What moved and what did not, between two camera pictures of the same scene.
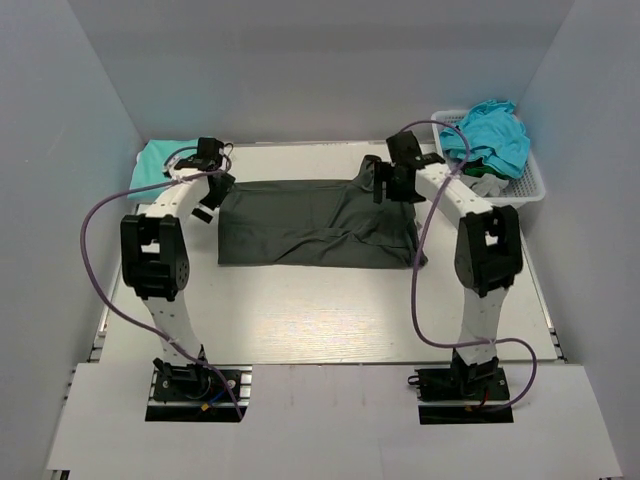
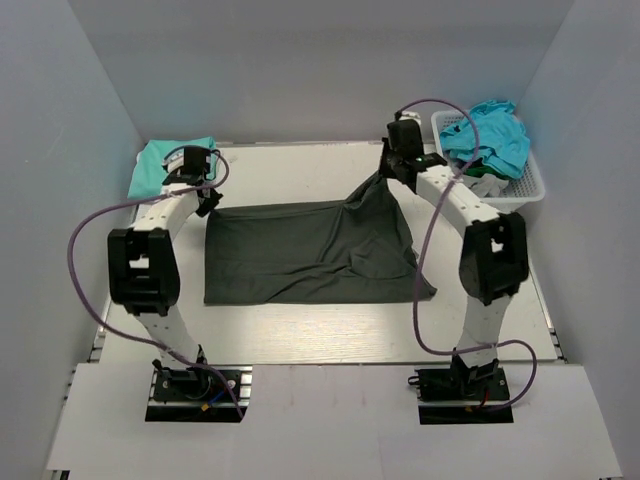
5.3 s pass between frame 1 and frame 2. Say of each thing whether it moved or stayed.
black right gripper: moved
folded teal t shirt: stayed
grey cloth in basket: stayed
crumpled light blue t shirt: stayed
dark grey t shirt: moved
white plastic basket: stayed
